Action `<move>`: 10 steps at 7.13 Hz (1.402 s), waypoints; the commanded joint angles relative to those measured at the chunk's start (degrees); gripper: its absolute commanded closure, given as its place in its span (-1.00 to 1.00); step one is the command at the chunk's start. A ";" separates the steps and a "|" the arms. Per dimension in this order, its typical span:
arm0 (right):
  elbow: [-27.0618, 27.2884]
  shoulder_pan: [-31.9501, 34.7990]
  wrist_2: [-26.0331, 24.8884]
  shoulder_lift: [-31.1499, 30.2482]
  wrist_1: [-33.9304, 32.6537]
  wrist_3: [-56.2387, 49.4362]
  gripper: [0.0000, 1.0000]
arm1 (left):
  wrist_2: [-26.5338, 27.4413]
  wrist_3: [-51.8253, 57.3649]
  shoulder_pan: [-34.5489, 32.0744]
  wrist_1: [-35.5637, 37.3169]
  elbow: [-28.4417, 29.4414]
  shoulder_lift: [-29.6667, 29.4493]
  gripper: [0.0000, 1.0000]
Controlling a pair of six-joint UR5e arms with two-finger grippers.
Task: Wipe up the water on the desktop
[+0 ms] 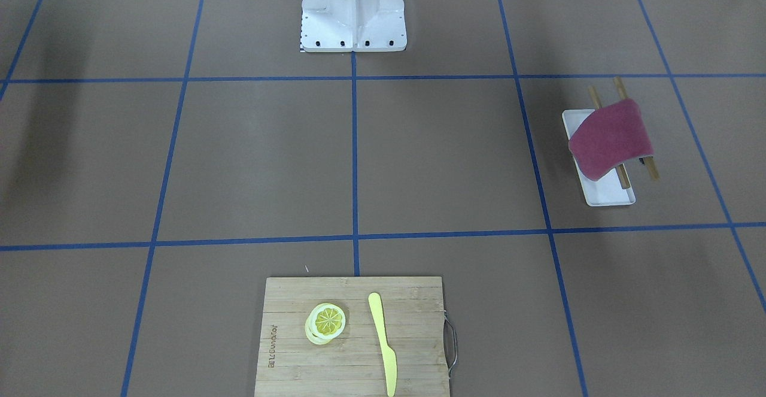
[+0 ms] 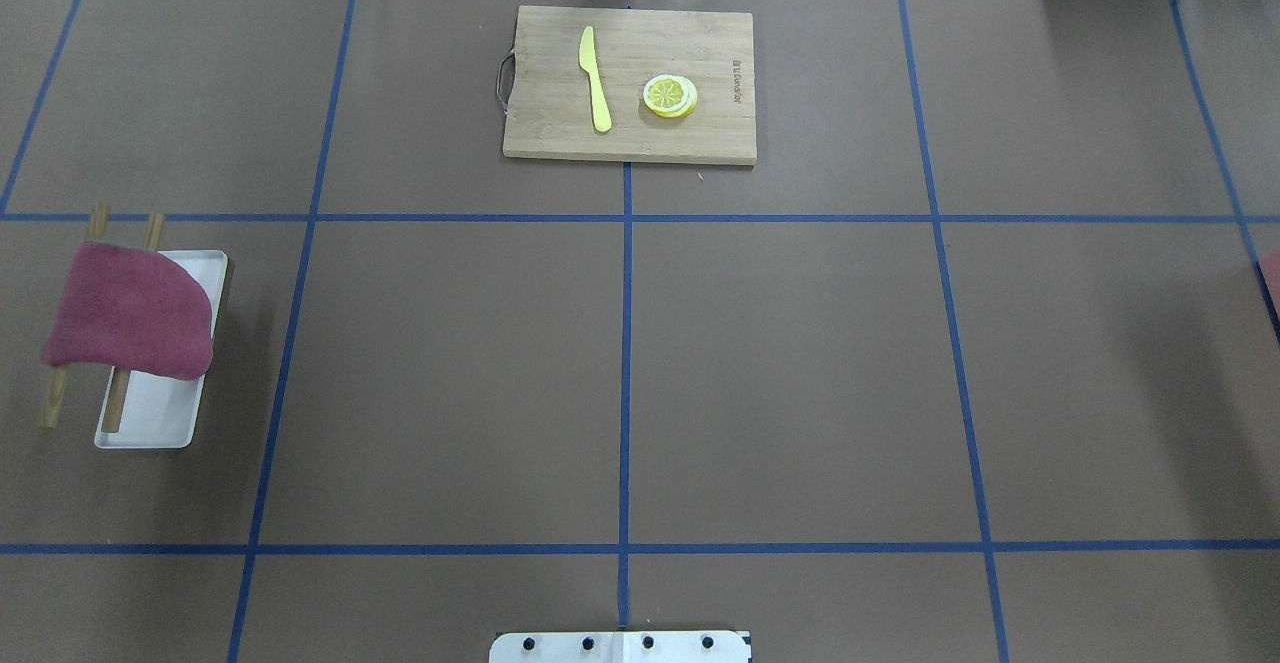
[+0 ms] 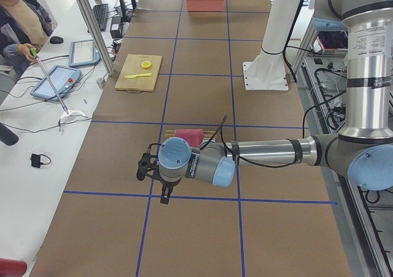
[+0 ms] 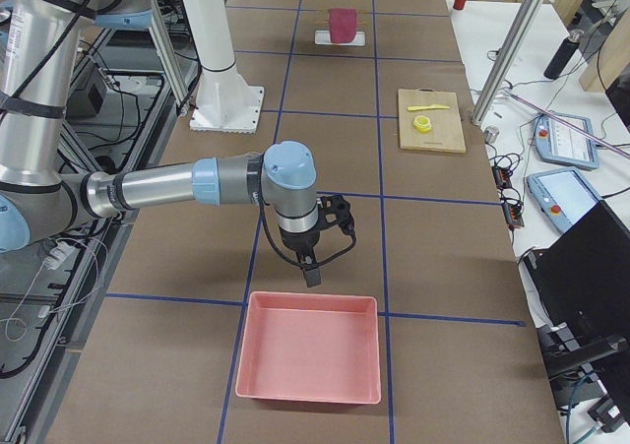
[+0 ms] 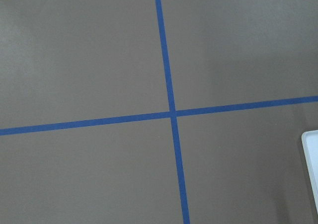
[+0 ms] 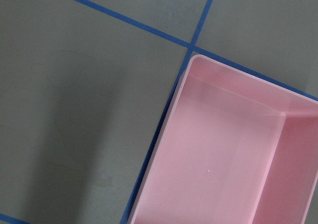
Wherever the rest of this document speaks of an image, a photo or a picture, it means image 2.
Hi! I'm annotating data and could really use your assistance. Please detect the pink plastic bin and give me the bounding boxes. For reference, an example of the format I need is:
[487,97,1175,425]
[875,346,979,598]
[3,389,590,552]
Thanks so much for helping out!
[1257,244,1280,320]

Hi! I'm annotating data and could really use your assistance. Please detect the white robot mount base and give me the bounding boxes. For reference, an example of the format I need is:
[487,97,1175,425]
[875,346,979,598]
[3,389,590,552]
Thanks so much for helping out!
[488,630,754,662]

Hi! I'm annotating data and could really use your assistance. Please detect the pink cleaning cloth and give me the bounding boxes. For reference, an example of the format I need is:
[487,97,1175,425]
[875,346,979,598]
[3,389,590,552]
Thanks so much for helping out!
[41,242,212,380]

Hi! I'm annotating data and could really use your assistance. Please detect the yellow plastic knife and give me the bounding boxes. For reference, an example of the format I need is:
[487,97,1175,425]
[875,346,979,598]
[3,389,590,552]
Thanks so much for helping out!
[577,26,613,134]

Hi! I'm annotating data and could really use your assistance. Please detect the bamboo cutting board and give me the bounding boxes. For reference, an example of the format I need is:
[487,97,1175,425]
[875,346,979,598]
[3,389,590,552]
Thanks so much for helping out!
[502,4,758,166]

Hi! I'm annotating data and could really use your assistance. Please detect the white rectangular tray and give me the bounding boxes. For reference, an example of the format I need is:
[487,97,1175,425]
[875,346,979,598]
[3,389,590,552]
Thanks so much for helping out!
[93,250,230,451]

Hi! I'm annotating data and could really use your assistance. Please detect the yellow lemon slices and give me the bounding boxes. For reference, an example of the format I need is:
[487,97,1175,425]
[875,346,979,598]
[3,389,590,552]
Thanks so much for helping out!
[641,74,699,119]

